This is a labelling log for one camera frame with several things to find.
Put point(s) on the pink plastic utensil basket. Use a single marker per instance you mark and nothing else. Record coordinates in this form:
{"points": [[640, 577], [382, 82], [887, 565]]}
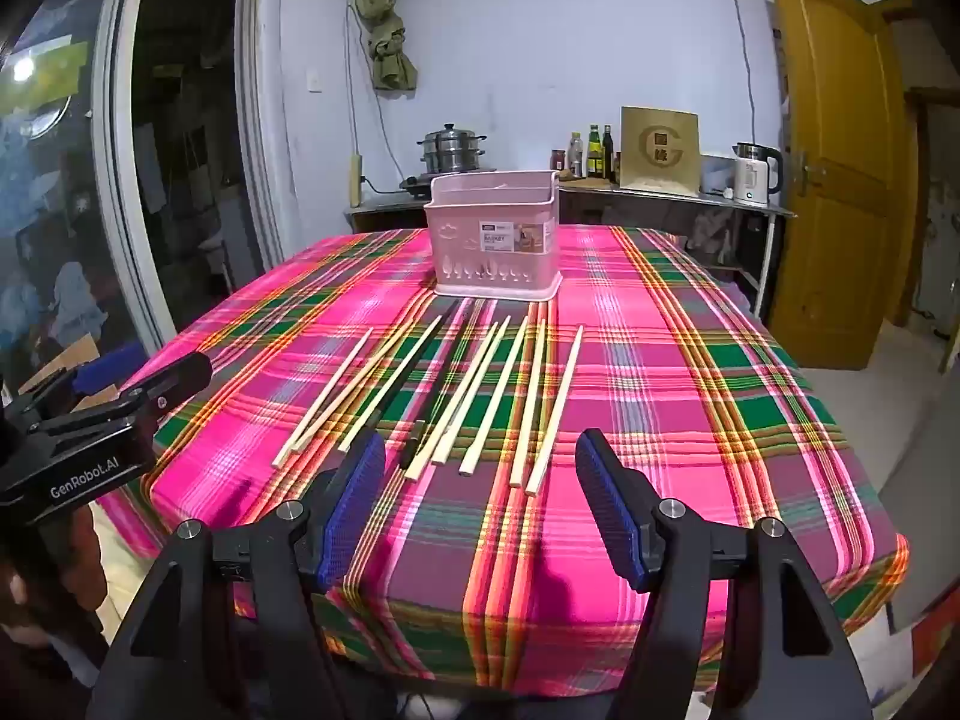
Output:
{"points": [[487, 210]]}

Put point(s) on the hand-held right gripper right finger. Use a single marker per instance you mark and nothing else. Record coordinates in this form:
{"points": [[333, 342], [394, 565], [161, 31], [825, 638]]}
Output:
{"points": [[611, 499]]}

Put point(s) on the white electric kettle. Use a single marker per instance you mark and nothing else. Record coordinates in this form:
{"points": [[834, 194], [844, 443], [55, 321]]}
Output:
{"points": [[752, 176]]}

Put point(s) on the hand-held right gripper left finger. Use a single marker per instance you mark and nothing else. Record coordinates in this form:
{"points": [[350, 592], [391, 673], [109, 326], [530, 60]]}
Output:
{"points": [[352, 499]]}

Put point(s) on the green hanging cloth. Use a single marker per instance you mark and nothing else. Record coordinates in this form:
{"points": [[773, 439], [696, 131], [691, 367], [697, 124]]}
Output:
{"points": [[390, 52]]}

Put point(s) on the dark glass bottle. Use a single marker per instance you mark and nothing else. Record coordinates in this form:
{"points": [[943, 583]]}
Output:
{"points": [[608, 157]]}

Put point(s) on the green glass bottle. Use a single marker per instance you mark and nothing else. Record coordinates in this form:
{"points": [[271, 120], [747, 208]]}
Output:
{"points": [[594, 154]]}

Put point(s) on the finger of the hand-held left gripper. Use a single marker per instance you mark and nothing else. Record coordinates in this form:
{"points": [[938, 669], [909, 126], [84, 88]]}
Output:
{"points": [[105, 371], [176, 379]]}

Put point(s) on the stainless steel steamer pot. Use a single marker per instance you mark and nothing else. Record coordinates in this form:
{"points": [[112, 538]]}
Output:
{"points": [[450, 150]]}

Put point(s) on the set of wooden chopsticks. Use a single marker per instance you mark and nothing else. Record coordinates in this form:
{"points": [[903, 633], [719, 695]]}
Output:
{"points": [[555, 410]]}

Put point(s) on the pink plaid tablecloth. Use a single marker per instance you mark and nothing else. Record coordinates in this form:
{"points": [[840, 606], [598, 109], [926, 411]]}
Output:
{"points": [[675, 427]]}

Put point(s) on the metal side table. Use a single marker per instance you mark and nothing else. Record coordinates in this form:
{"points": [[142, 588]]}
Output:
{"points": [[675, 199]]}

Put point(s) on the cardboard piece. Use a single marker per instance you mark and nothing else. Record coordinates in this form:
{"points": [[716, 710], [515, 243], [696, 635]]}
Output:
{"points": [[75, 354]]}

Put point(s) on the beige power strip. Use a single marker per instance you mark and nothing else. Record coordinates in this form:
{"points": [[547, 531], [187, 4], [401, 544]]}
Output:
{"points": [[357, 180]]}

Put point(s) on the clear plastic bottle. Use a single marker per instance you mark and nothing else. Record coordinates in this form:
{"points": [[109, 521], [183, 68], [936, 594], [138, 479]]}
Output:
{"points": [[575, 157]]}

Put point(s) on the black induction cooker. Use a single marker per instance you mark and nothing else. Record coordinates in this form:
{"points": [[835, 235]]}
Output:
{"points": [[416, 181]]}

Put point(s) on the white wall switch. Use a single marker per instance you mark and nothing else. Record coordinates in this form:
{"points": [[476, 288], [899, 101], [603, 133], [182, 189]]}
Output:
{"points": [[314, 80]]}

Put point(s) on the red jar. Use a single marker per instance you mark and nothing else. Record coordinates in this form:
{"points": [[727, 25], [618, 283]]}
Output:
{"points": [[558, 160]]}

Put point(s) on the brown box with round logo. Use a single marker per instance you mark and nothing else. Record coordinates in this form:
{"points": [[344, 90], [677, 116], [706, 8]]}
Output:
{"points": [[660, 150]]}

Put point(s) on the yellow wooden door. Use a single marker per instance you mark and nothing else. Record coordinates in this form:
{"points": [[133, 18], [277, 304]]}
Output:
{"points": [[832, 165]]}

